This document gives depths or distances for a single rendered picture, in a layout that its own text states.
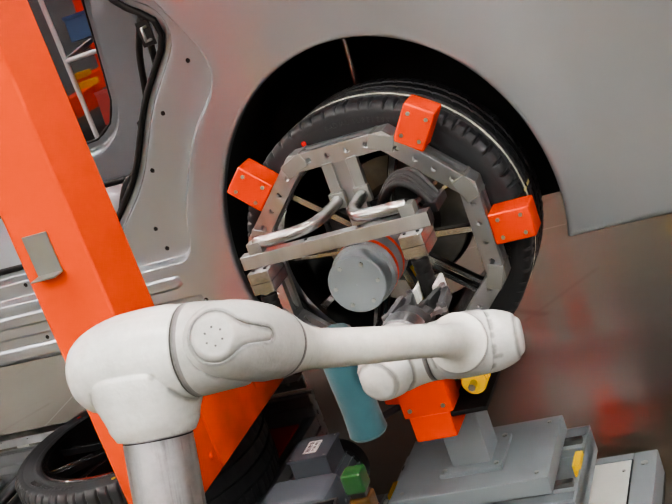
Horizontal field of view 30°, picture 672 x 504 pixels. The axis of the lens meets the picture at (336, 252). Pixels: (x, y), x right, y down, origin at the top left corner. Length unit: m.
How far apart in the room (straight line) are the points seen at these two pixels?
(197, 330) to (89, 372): 0.19
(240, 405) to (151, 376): 1.27
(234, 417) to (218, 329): 1.32
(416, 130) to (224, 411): 0.79
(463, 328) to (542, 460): 1.01
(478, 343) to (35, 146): 0.97
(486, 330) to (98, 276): 0.85
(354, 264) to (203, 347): 1.00
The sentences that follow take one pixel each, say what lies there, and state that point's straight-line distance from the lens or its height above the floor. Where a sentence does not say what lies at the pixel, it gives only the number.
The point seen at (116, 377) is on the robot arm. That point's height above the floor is 1.12.
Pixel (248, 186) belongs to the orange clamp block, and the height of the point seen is 1.08.
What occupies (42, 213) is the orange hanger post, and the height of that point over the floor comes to 1.22.
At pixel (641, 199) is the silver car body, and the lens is 2.76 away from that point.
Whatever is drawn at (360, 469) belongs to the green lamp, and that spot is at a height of 0.66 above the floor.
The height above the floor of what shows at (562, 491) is 0.17.
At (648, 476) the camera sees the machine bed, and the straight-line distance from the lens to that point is 3.15.
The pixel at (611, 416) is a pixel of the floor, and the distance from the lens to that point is 3.65.
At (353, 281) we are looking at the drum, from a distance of 2.61.
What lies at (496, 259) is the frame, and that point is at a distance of 2.68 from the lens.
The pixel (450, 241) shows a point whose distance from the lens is 2.97.
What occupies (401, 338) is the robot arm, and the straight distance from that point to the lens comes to 1.97.
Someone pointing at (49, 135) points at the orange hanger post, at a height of 1.36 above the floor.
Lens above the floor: 1.63
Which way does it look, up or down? 16 degrees down
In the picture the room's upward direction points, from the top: 20 degrees counter-clockwise
